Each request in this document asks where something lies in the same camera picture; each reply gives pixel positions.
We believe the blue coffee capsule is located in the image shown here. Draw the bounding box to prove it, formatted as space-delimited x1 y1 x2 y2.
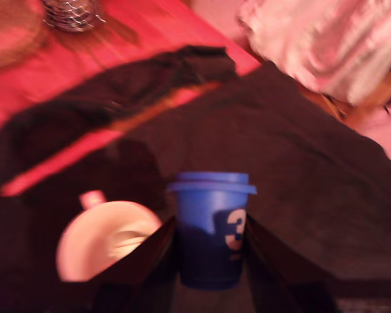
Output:
167 171 258 290

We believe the white cup with winter print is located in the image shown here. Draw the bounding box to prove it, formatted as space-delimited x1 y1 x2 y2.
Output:
55 190 166 283

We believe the dark brown cloth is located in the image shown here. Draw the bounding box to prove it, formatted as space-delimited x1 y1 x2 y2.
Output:
0 45 391 313

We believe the pale pink cloth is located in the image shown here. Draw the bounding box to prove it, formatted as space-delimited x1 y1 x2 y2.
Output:
237 0 391 105

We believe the round cork trivet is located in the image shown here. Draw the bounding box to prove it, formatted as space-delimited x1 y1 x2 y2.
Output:
0 0 48 71

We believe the wire utensil holder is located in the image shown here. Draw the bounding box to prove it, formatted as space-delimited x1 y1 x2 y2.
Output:
42 0 107 33

